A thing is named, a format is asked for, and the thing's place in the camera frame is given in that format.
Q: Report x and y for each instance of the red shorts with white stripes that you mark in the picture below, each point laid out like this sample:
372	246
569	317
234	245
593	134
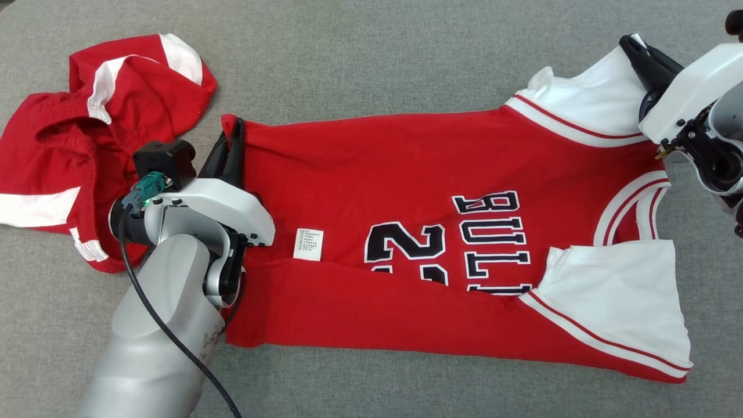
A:
52	157

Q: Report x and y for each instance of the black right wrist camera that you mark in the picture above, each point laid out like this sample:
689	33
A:
736	24

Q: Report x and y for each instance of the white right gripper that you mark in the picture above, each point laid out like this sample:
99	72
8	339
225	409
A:
691	87

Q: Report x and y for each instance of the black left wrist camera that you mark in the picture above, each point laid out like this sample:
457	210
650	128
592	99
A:
165	159

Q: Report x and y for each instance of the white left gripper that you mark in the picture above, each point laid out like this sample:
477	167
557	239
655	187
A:
232	203

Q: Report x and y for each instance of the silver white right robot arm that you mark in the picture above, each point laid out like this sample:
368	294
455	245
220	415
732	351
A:
720	162

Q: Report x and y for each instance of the red white basketball jersey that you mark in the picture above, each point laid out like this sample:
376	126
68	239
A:
377	162

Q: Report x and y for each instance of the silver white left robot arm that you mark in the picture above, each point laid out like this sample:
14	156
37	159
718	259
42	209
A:
133	371

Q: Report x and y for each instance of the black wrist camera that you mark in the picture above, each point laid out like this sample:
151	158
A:
736	24
165	159

